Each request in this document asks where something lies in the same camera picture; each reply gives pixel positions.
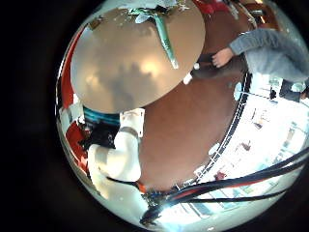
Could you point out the flower bouquet with green wrap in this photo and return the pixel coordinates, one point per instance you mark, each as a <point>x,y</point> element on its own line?
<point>164,35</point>

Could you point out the black control equipment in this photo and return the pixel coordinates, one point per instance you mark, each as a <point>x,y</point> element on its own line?
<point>99,135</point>

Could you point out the small orange red seat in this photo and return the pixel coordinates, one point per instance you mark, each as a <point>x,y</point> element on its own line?
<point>75,138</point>

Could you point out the large orange red armchair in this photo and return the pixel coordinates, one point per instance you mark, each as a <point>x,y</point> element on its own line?
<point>67,82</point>

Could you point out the red chair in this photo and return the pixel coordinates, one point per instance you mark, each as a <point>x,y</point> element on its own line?
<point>209,6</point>

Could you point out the person in grey sweater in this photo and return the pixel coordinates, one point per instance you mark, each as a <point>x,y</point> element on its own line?
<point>267,48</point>

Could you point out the black metal frame rail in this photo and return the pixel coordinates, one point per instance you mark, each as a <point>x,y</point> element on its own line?
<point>238,111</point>

